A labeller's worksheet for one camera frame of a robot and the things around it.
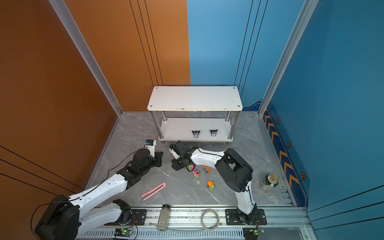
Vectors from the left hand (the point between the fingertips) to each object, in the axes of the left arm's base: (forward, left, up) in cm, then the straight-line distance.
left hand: (162, 151), depth 85 cm
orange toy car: (-7, -26, -8) cm, 28 cm away
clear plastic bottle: (-32, -5, -6) cm, 33 cm away
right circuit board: (-37, -46, -11) cm, 60 cm away
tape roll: (-17, -56, 0) cm, 59 cm away
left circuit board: (-37, +15, -13) cm, 42 cm away
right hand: (-4, -6, -9) cm, 12 cm away
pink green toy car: (-9, -19, -9) cm, 23 cm away
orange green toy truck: (-15, -27, -8) cm, 32 cm away
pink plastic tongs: (-16, -2, -10) cm, 19 cm away
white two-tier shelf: (+42, -18, -11) cm, 47 cm away
